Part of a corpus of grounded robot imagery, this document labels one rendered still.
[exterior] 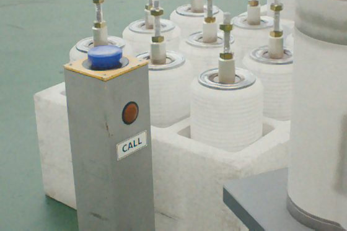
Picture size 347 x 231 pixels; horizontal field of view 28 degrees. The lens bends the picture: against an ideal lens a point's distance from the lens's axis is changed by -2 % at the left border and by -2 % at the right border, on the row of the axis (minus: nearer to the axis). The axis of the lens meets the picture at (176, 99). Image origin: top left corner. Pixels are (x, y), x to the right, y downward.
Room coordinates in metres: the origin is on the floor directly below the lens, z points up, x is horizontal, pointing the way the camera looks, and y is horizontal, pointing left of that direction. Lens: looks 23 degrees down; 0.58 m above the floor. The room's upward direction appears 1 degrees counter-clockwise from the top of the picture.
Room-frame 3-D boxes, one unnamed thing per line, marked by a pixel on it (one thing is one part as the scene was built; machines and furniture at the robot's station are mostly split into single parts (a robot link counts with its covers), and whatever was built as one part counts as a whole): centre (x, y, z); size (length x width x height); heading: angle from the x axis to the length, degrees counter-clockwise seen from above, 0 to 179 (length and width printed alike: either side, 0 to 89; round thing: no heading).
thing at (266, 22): (1.11, -0.13, 0.25); 0.08 x 0.08 x 0.01
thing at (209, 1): (1.02, -0.05, 0.30); 0.01 x 0.01 x 0.08; 63
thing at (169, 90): (0.93, 0.02, 0.16); 0.10 x 0.10 x 0.18
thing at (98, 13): (1.01, 0.11, 0.30); 0.01 x 0.01 x 0.08; 16
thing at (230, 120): (0.86, -0.07, 0.16); 0.10 x 0.10 x 0.18
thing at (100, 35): (1.01, 0.11, 0.26); 0.02 x 0.02 x 0.03
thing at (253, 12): (1.11, -0.13, 0.26); 0.02 x 0.02 x 0.03
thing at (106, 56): (0.75, 0.08, 0.32); 0.04 x 0.04 x 0.02
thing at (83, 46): (1.01, 0.11, 0.25); 0.08 x 0.08 x 0.01
